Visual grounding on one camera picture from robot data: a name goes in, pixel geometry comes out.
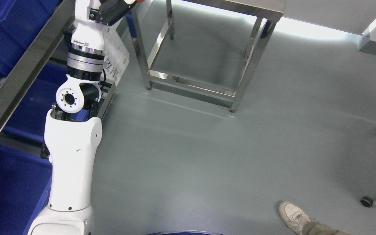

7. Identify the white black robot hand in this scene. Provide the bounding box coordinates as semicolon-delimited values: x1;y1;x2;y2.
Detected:
71;0;138;54

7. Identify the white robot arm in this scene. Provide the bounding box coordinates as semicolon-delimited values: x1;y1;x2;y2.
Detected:
28;40;104;235

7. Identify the steel shelf rack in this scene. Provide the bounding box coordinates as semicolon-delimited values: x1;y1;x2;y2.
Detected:
0;0;133;164

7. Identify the white sign with blue letters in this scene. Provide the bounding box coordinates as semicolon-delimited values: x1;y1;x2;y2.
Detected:
103;24;130;87

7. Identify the blue bin upper left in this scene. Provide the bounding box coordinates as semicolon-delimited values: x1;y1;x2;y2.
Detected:
0;0;58;76

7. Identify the blue bin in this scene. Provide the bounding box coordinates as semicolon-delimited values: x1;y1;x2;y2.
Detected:
0;0;58;76
0;63;67;143
0;145;51;235

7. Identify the blue bin lower left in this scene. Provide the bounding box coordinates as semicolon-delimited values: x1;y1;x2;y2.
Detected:
0;63;67;143

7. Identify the stainless steel table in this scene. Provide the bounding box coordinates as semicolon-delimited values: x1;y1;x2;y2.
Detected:
126;0;286;113

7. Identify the blue bin lower middle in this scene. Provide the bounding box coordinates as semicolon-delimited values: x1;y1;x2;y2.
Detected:
0;145;51;235

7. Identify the white sneaker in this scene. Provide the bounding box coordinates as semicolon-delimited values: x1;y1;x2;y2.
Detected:
278;201;312;235

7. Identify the olive trouser leg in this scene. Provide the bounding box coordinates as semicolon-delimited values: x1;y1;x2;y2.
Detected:
302;222;350;235

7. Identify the black caster wheel lower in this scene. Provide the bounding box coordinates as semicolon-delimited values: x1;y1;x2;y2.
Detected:
360;196;374;208

